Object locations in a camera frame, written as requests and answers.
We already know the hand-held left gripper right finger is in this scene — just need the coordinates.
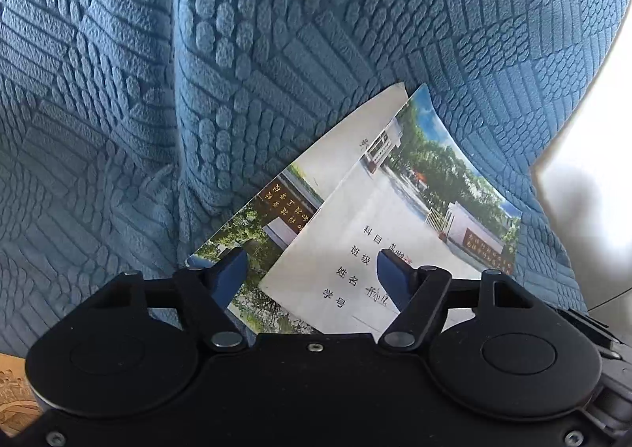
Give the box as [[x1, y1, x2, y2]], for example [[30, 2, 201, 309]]
[[376, 252, 536, 354]]

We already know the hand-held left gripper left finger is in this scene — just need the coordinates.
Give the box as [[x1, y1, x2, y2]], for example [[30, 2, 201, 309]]
[[94, 248, 248, 353]]

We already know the photo cover notebook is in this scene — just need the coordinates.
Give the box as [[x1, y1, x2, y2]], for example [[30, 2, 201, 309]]
[[185, 81, 410, 334], [259, 84, 524, 335]]

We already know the gold embossed book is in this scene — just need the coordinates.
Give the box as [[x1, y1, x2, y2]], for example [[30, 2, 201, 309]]
[[0, 353, 45, 435]]

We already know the white side table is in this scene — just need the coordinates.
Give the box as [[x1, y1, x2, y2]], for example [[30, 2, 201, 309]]
[[530, 27, 632, 314]]

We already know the blue quilted sofa cover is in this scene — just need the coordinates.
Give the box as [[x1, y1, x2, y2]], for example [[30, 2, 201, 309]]
[[0, 0, 632, 359]]

